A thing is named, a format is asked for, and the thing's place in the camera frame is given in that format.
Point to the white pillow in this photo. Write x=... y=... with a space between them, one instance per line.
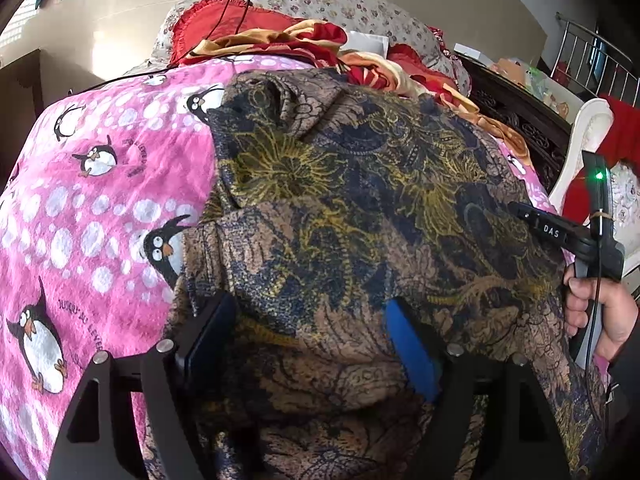
x=367 y=42

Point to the pink penguin print blanket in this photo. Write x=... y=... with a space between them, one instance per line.
x=100 y=210

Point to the person's right forearm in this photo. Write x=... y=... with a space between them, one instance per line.
x=622 y=410

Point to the dark wooden cabinet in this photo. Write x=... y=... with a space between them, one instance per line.
x=20 y=100

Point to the red cloth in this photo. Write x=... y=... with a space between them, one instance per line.
x=625 y=135

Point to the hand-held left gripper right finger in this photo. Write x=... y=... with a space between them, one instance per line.
x=410 y=355

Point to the person's right hand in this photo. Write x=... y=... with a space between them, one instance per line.
x=620 y=310

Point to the dark carved wooden headboard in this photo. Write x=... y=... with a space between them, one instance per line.
x=520 y=110

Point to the red and gold blanket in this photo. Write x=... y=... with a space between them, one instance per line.
x=310 y=35

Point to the brown navy floral patterned garment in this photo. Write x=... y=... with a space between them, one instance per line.
x=350 y=210

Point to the metal railing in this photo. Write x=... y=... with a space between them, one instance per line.
x=590 y=30

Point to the white chair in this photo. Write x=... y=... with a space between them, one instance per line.
x=590 y=125

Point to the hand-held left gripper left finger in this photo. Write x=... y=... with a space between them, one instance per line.
x=210 y=340

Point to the floral print pillow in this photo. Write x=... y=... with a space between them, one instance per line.
x=360 y=10

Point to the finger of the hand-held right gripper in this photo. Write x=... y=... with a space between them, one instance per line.
x=550 y=232

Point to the white paper box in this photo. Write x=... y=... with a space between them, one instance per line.
x=472 y=52

